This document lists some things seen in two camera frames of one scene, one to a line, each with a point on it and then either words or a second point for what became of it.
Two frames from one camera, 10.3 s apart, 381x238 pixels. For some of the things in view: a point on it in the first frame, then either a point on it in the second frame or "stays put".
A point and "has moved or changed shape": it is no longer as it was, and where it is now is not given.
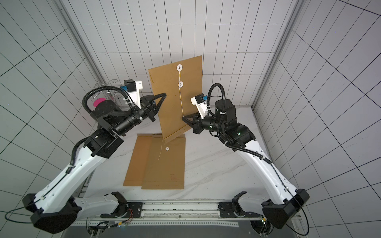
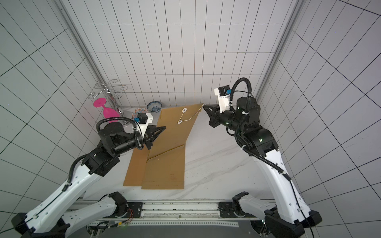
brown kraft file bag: (165, 166) stays put
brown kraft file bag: (137, 169) stays put
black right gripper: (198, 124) to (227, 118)
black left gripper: (149, 104) to (150, 138)
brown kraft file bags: (181, 82) to (178, 122)
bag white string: (181, 92) has moved or changed shape
